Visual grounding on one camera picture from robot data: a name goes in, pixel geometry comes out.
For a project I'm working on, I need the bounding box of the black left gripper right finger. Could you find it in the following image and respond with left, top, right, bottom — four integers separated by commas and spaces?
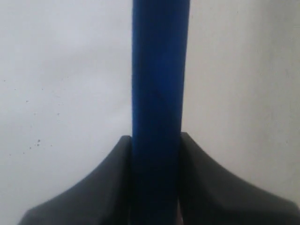
179, 132, 300, 225

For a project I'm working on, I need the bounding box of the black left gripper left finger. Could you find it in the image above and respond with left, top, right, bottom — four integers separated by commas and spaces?
19, 136, 131, 225

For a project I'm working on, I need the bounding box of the blue notebook cover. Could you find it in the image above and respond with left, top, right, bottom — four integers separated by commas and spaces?
130, 0, 190, 225

